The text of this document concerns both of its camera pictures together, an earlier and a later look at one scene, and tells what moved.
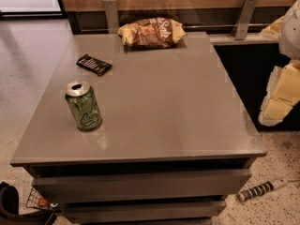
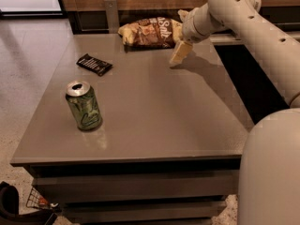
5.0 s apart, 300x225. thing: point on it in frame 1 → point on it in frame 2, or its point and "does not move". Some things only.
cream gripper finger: (272, 32) → (199, 23)
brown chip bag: (156, 33) does not move
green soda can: (82, 100) does not move
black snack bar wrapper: (97, 66) does not move
